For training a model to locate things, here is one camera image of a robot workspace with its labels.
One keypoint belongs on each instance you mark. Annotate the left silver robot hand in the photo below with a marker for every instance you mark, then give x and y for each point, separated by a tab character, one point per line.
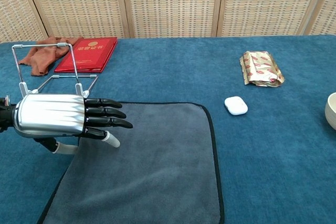
52	113

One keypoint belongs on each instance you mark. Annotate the grey and blue cloth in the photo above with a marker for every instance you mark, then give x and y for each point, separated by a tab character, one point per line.
147	169

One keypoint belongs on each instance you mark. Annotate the brown crumpled cloth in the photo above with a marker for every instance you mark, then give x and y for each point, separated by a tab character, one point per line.
43	56

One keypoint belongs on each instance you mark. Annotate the red certificate book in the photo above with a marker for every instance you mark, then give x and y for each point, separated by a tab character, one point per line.
89	53

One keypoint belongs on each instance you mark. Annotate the woven bamboo folding screen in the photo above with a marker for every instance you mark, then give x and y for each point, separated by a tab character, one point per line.
170	3

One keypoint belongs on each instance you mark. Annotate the white earbuds case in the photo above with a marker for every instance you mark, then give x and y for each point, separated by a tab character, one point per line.
235	106

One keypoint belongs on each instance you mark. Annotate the gold foil snack packet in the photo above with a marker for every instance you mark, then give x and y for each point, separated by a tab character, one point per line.
260	69

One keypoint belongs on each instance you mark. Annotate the blue carpet table mat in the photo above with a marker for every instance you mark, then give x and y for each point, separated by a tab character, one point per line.
262	155

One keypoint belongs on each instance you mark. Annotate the white round bowl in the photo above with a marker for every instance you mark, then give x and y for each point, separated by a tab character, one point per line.
331	111

